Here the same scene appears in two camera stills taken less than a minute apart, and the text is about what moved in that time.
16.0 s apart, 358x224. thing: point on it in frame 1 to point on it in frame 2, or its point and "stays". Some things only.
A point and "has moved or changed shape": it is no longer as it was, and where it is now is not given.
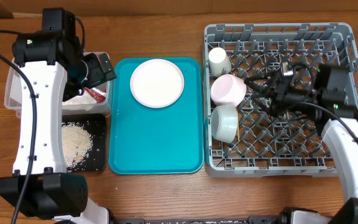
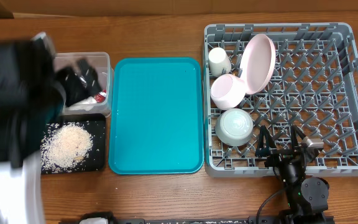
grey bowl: [224, 123] has moved or changed shape
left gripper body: [96, 74] to [75, 88]
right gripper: [281, 83] to [265, 151]
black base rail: [266, 219] stays
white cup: [219, 61] stays
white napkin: [84, 101] stays
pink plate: [156, 83] to [258, 63]
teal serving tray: [148, 140] stays
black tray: [95, 123] stays
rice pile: [77, 143] stays
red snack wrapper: [99, 95] stays
